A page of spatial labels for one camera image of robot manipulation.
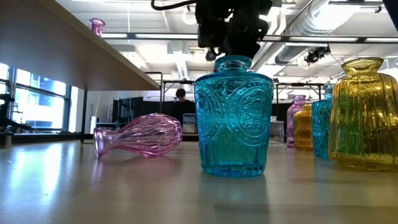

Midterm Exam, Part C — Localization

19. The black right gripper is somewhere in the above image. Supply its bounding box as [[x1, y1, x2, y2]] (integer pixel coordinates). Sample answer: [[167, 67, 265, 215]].
[[195, 0, 274, 61]]

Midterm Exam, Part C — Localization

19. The teal medallion-embossed glass jar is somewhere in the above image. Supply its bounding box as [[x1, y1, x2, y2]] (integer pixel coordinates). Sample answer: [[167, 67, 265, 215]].
[[193, 55, 275, 179]]

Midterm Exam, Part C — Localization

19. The teal textured glass bottle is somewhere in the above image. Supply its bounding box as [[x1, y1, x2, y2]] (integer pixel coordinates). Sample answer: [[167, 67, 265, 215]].
[[312, 83, 335, 159]]

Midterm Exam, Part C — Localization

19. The pink wavy-ribbed glass vase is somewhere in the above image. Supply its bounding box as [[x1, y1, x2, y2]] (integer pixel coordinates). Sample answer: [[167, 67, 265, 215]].
[[93, 112, 183, 159]]

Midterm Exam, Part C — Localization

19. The yellow large fluted vase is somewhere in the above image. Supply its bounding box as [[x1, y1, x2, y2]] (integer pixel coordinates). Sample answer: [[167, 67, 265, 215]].
[[328, 57, 398, 172]]

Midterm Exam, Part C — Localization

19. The pink flared diamond-cut vase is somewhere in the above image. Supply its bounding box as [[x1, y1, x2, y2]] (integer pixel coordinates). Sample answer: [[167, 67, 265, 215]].
[[89, 17, 106, 37]]

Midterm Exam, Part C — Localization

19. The wooden shelf board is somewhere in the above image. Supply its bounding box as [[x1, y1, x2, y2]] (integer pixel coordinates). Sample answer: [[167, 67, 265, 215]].
[[0, 0, 160, 91]]

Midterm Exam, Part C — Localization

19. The black clamp-mounted light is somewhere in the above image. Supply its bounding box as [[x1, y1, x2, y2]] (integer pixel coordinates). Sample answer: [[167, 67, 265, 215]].
[[303, 45, 332, 65]]

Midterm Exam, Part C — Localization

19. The person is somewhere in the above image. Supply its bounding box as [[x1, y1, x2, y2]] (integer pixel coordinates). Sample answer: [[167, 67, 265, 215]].
[[170, 88, 197, 125]]

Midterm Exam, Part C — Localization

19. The pink ribbed glass bottle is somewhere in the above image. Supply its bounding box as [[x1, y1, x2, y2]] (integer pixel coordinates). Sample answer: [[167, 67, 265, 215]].
[[285, 95, 307, 148]]

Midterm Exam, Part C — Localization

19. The blue white box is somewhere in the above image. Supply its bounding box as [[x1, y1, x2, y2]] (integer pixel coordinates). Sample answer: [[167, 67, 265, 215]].
[[182, 113, 197, 134]]

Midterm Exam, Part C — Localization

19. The yellow ribbed glass bottle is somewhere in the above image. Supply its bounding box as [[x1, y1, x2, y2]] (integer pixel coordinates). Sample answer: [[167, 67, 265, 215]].
[[293, 103, 314, 152]]

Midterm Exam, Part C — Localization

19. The black ceiling track light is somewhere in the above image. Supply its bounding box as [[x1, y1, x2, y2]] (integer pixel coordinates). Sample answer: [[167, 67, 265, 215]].
[[328, 0, 384, 14]]

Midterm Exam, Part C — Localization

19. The black monitor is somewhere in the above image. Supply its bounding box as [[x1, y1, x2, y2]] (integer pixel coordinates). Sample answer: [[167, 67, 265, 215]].
[[112, 96, 144, 124]]

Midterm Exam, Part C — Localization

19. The large window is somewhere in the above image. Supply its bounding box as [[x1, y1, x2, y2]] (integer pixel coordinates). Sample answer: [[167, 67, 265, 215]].
[[0, 60, 78, 134]]

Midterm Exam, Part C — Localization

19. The black background equipment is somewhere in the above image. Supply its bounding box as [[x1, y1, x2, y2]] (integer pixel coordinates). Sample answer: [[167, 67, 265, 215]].
[[0, 93, 32, 131]]

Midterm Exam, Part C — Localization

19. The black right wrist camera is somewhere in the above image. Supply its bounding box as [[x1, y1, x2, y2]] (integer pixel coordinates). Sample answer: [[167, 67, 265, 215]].
[[197, 17, 226, 50]]

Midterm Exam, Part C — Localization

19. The silver ceiling duct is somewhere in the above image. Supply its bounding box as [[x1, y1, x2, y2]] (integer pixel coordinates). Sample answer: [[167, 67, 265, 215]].
[[275, 0, 358, 65]]

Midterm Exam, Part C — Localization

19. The black background rig frame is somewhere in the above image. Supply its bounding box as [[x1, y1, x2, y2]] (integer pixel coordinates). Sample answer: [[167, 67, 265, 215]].
[[161, 79, 326, 103]]

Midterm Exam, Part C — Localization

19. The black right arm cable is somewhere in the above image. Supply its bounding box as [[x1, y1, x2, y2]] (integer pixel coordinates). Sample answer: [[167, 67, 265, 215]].
[[150, 0, 200, 11]]

